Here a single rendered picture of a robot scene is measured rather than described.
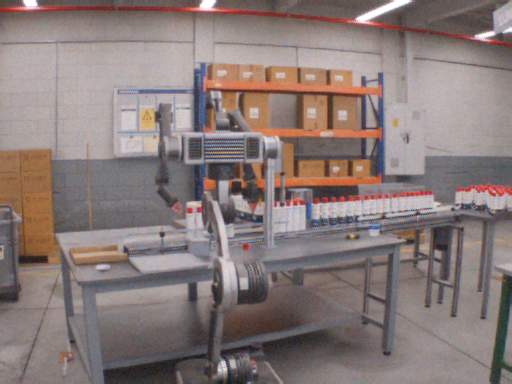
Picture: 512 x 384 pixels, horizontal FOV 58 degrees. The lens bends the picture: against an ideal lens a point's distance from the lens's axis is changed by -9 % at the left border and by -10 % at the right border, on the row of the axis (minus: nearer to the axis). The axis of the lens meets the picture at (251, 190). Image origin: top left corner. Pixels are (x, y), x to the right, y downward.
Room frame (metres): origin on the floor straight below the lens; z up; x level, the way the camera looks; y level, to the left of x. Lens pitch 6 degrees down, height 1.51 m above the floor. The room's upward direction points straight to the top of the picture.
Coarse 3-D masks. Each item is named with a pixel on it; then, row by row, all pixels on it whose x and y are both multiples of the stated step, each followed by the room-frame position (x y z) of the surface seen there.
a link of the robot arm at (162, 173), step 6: (156, 114) 2.94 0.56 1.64; (156, 120) 2.93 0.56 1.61; (162, 132) 2.92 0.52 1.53; (162, 162) 2.88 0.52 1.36; (162, 168) 2.88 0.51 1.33; (168, 168) 2.89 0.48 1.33; (156, 174) 2.91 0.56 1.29; (162, 174) 2.88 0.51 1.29; (168, 174) 2.88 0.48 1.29; (162, 180) 2.87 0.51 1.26; (168, 180) 2.87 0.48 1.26
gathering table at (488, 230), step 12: (444, 204) 4.30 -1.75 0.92; (468, 216) 3.96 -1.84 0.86; (480, 216) 3.85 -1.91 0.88; (504, 216) 3.79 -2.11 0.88; (492, 228) 3.76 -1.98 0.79; (492, 240) 3.76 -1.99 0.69; (444, 252) 4.22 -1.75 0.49; (492, 252) 3.77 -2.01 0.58; (444, 264) 4.23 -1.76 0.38; (480, 264) 4.53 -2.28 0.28; (444, 276) 4.23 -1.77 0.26; (480, 276) 4.51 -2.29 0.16; (480, 288) 4.51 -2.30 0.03
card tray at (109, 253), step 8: (72, 248) 2.78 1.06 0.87; (80, 248) 2.80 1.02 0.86; (88, 248) 2.82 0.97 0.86; (96, 248) 2.84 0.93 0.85; (104, 248) 2.87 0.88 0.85; (112, 248) 2.89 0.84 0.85; (72, 256) 2.62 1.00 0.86; (80, 256) 2.72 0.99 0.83; (88, 256) 2.73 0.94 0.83; (96, 256) 2.60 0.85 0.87; (104, 256) 2.62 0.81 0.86; (112, 256) 2.64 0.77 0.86; (120, 256) 2.66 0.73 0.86
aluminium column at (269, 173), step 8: (272, 160) 3.05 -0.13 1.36; (272, 176) 3.05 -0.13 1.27; (272, 184) 3.05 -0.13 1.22; (272, 192) 3.05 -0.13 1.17; (272, 200) 3.05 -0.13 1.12; (272, 208) 3.05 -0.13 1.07; (272, 216) 3.05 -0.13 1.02; (272, 224) 3.05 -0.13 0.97; (272, 232) 3.05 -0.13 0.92; (272, 240) 3.05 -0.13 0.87
